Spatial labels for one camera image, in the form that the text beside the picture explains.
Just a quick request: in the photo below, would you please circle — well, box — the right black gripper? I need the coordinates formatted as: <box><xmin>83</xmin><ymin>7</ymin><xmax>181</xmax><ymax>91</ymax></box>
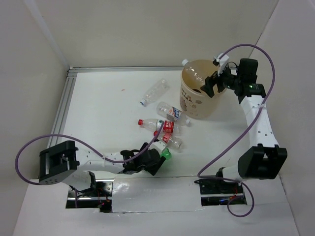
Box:
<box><xmin>200</xmin><ymin>63</ymin><xmax>242</xmax><ymax>97</ymax></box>

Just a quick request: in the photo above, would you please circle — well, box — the beige paper bin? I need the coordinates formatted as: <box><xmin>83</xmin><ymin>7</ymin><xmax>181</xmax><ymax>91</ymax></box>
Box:
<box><xmin>180</xmin><ymin>70</ymin><xmax>225</xmax><ymax>119</ymax></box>

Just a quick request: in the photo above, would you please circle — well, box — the clear bottle blue label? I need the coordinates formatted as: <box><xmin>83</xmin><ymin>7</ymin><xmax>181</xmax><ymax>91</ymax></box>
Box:
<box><xmin>156</xmin><ymin>102</ymin><xmax>190</xmax><ymax>126</ymax></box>

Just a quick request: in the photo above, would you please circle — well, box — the clear bottle blue cap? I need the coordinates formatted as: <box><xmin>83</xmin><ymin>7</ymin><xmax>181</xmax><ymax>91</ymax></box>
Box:
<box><xmin>140</xmin><ymin>79</ymin><xmax>170</xmax><ymax>106</ymax></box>

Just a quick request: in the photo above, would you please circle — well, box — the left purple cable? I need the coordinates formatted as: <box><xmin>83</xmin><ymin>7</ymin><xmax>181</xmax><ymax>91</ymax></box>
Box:
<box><xmin>14</xmin><ymin>120</ymin><xmax>165</xmax><ymax>209</ymax></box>

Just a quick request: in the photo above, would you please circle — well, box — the aluminium frame rail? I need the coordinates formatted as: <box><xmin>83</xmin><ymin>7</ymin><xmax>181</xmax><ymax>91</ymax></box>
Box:
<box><xmin>48</xmin><ymin>66</ymin><xmax>182</xmax><ymax>152</ymax></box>

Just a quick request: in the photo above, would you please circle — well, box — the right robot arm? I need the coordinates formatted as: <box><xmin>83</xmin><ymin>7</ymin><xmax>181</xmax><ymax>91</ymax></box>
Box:
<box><xmin>196</xmin><ymin>57</ymin><xmax>287</xmax><ymax>194</ymax></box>

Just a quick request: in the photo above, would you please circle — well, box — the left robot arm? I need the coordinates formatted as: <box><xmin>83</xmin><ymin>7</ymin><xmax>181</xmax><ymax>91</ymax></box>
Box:
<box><xmin>39</xmin><ymin>141</ymin><xmax>166</xmax><ymax>196</ymax></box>

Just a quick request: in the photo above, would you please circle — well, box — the green plastic bottle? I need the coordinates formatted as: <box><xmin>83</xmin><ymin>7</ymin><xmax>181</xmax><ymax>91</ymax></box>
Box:
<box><xmin>160</xmin><ymin>148</ymin><xmax>172</xmax><ymax>160</ymax></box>

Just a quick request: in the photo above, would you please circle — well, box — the small red label bottle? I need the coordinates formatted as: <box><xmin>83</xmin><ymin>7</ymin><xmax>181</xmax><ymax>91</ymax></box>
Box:
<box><xmin>157</xmin><ymin>132</ymin><xmax>184</xmax><ymax>151</ymax></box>

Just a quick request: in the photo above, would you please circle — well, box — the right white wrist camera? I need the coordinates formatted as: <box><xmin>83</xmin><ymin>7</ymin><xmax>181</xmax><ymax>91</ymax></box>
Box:
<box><xmin>213</xmin><ymin>53</ymin><xmax>229</xmax><ymax>76</ymax></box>

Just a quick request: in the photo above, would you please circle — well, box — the large red label bottle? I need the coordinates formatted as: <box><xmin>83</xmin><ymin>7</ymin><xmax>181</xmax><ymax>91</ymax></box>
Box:
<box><xmin>138</xmin><ymin>118</ymin><xmax>182</xmax><ymax>136</ymax></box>

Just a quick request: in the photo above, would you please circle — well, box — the clear bottle white cap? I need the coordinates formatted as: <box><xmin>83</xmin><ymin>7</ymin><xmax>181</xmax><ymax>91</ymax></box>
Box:
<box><xmin>182</xmin><ymin>59</ymin><xmax>217</xmax><ymax>93</ymax></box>

